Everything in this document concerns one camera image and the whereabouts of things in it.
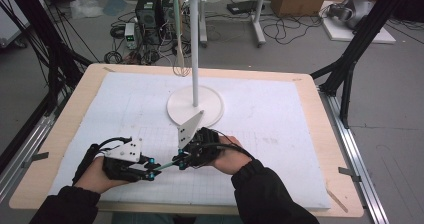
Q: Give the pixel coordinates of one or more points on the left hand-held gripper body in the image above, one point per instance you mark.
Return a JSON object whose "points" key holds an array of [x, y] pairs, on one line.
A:
{"points": [[123, 170]]}

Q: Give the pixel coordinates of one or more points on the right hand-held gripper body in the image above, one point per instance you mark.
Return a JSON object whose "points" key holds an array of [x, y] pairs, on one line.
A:
{"points": [[203, 147]]}

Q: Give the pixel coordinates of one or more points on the white rack stand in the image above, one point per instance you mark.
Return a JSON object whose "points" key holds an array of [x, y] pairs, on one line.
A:
{"points": [[195, 100]]}

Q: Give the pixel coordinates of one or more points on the person's right hand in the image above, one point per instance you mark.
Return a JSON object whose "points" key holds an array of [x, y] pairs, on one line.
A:
{"points": [[230, 162]]}

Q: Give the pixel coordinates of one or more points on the person's left hand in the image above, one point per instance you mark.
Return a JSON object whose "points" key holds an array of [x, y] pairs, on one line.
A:
{"points": [[93, 179]]}

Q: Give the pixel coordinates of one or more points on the white foam mat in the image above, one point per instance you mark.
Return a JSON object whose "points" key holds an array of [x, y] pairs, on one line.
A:
{"points": [[266, 117]]}

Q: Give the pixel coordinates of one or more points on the person's left black sleeve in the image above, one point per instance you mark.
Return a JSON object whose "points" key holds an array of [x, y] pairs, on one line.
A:
{"points": [[63, 207]]}

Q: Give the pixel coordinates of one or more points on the person's black sleeve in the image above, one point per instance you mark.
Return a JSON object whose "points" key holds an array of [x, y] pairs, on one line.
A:
{"points": [[63, 207], [273, 197]]}

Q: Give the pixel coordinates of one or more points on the grey table clamp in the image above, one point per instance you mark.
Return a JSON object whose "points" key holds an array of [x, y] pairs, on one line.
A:
{"points": [[40, 156], [348, 172]]}

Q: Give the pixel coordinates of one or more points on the person's right black sleeve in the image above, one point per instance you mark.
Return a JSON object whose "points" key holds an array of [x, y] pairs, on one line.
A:
{"points": [[273, 197]]}

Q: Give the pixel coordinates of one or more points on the wooden table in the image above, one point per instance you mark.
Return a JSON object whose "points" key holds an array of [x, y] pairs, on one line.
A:
{"points": [[90, 84]]}

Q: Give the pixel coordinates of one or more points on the small tape piece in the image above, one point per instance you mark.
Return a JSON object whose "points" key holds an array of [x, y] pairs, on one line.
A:
{"points": [[108, 69]]}

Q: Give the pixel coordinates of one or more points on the thin white metal floor stand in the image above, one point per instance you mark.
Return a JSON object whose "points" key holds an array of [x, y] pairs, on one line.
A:
{"points": [[203, 27]]}

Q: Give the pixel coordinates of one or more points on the power supply with green display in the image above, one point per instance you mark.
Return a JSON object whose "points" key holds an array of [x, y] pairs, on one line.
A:
{"points": [[130, 34]]}

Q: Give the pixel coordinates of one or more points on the thin wooden strip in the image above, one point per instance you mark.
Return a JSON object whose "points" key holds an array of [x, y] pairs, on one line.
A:
{"points": [[336, 200]]}

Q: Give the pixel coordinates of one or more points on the black computer tower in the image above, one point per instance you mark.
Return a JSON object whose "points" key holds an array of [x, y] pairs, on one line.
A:
{"points": [[148, 14]]}

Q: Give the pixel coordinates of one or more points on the flat black device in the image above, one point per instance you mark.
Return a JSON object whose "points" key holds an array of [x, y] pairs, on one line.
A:
{"points": [[241, 6]]}

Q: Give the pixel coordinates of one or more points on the teal sheet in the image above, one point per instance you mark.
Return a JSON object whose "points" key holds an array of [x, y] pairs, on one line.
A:
{"points": [[115, 5]]}

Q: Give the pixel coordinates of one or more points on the clear plastic bag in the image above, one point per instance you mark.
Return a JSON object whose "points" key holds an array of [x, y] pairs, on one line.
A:
{"points": [[85, 8]]}

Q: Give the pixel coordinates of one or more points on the cardboard box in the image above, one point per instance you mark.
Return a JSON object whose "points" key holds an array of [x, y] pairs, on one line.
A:
{"points": [[300, 0]]}

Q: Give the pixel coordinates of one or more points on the white board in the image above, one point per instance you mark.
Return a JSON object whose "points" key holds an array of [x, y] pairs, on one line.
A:
{"points": [[336, 30]]}

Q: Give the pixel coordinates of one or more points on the grey headset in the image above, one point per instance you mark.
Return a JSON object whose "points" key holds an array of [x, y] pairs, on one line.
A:
{"points": [[356, 10]]}

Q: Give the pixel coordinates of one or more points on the aluminium floor rail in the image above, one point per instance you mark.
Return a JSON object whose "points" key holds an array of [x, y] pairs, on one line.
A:
{"points": [[20, 164], [356, 157]]}

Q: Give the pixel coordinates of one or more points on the black metal frame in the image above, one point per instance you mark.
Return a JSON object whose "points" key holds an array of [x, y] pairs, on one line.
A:
{"points": [[53, 57], [353, 57]]}

